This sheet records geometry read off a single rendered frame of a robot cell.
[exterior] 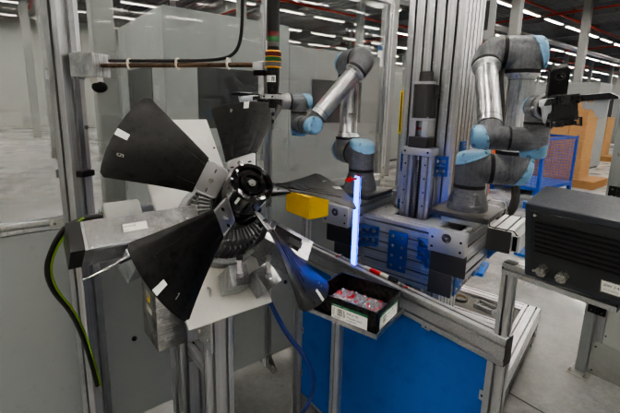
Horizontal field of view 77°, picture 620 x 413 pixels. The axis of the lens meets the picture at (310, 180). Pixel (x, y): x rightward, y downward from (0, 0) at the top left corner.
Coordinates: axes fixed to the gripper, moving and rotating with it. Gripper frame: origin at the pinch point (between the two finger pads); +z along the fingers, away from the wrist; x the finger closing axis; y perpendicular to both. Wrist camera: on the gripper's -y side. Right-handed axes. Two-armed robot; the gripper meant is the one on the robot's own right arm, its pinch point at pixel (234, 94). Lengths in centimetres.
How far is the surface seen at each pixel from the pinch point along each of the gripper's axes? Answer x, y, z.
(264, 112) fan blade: -48.0, -0.8, 2.4
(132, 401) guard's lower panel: -18, 131, 48
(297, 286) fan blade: -92, 34, 7
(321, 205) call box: -38, 37, -26
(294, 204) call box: -30, 39, -18
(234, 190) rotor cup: -75, 15, 18
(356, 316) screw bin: -90, 49, -13
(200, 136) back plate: -28.0, 11.4, 18.7
